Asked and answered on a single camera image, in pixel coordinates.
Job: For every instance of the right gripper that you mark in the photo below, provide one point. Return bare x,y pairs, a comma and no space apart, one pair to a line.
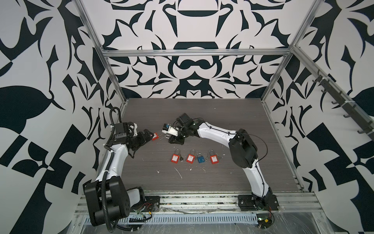
176,140

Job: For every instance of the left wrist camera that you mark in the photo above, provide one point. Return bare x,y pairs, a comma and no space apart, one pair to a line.
132,127

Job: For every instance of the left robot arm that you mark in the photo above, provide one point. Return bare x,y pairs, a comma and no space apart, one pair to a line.
107,198

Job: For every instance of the red padlock long shackle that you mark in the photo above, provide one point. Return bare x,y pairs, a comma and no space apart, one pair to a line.
191,156

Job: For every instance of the white cable duct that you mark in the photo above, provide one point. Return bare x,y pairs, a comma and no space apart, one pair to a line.
162,219

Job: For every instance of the blue padlock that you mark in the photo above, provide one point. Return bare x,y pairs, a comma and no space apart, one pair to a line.
200,158

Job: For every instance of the wall hook rack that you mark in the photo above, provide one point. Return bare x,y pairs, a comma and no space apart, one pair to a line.
342,100

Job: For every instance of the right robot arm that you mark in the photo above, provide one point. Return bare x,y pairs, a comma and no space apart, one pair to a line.
244,154

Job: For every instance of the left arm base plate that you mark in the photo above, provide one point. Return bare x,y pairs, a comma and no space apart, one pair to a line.
147,204

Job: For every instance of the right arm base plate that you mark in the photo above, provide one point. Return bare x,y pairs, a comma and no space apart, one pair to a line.
254,203

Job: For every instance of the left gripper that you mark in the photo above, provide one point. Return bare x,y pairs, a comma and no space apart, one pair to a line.
143,140

